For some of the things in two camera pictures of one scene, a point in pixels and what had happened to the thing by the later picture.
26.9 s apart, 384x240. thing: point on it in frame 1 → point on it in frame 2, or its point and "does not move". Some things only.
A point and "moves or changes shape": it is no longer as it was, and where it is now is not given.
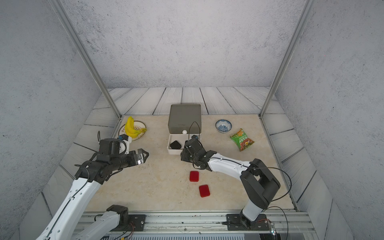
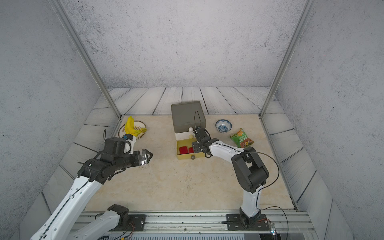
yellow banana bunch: (130, 130) does not move
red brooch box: (204, 190) moves or changes shape
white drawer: (181, 138) moves or changes shape
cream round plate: (138, 125) does not move
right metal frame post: (304, 17) does not move
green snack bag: (242, 140) does not move
